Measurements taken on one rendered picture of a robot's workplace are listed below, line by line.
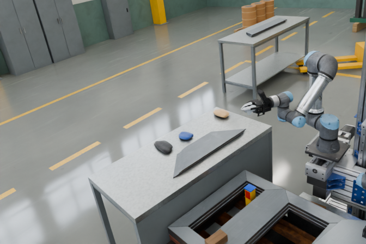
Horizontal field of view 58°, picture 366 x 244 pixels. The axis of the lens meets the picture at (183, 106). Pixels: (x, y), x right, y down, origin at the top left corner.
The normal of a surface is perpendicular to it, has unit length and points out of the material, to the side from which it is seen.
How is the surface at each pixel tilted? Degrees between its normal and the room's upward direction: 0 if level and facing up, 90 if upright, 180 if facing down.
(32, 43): 90
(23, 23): 90
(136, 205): 0
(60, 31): 90
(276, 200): 0
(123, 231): 0
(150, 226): 90
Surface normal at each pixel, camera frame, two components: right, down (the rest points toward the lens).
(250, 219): -0.13, -0.89
